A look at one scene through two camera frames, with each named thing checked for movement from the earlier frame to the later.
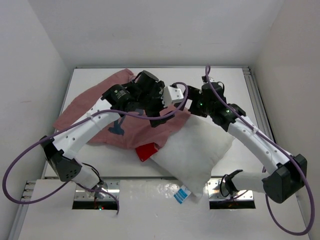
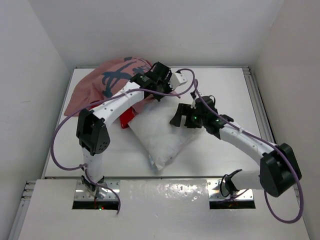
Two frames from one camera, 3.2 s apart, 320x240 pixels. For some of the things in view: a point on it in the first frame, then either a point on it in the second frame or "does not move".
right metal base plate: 214,194 does not move
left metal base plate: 105,190 does not move
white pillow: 191,150 to 163,141
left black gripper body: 152,104 to 163,86
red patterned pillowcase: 131,130 to 103,80
